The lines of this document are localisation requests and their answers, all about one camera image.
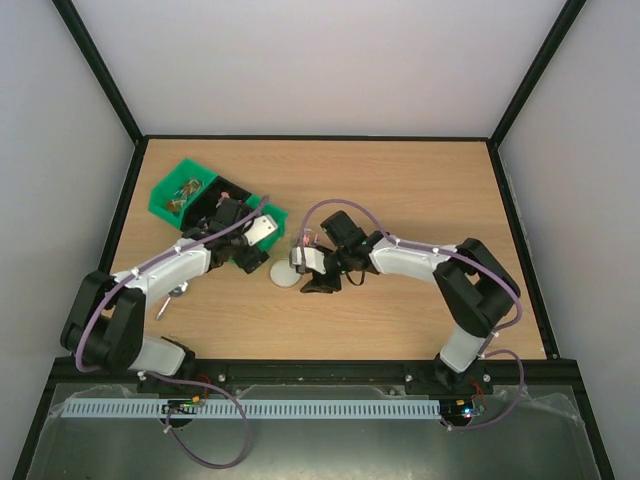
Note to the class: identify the white jar lid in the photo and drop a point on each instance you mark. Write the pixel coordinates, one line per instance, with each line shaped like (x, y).
(283, 274)

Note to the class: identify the light blue cable duct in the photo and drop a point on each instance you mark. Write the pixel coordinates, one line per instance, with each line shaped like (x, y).
(123, 408)

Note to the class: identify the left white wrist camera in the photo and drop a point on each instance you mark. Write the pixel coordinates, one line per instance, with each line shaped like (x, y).
(258, 229)

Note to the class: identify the black aluminium frame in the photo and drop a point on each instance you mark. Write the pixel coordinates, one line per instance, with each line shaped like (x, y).
(553, 370)

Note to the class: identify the black bin of lollipops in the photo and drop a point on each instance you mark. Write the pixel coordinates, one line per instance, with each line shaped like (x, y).
(205, 203)

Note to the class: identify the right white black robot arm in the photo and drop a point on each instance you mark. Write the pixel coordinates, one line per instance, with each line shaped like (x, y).
(475, 287)

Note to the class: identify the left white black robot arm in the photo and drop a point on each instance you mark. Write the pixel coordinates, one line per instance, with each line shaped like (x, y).
(105, 327)

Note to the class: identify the green bin of gummies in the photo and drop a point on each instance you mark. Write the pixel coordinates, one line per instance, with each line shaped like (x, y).
(252, 208)

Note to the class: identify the clear glass jar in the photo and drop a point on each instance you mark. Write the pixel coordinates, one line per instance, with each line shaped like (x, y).
(308, 239)

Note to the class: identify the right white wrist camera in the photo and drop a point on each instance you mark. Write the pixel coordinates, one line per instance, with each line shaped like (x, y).
(307, 258)

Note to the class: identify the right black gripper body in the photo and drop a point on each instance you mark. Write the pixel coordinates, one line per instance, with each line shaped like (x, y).
(336, 260)

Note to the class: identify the green bin of sticks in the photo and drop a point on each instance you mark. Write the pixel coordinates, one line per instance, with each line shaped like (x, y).
(170, 198)

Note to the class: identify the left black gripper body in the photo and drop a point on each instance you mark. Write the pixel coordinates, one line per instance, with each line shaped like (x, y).
(245, 260)

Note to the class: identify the metal front tray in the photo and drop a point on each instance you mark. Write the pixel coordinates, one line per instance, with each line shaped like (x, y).
(537, 433)

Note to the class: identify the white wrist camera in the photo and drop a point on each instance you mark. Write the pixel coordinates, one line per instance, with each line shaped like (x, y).
(307, 258)
(258, 229)

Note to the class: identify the metal candy scoop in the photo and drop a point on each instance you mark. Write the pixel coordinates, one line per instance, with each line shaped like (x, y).
(176, 292)

